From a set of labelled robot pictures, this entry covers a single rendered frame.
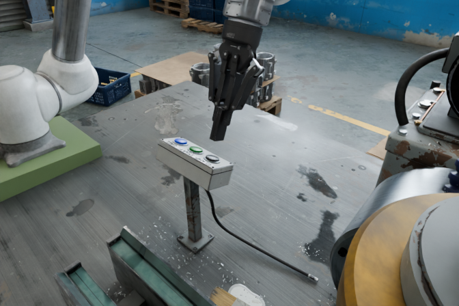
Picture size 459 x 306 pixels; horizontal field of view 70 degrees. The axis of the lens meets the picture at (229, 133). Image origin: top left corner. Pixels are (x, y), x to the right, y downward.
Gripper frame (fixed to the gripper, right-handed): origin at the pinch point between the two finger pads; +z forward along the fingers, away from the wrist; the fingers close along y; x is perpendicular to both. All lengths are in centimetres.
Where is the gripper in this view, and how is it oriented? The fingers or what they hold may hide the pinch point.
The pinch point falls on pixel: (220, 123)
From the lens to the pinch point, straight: 67.9
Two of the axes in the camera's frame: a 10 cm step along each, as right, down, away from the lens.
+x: 6.1, -0.7, 7.9
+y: 7.5, 3.4, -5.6
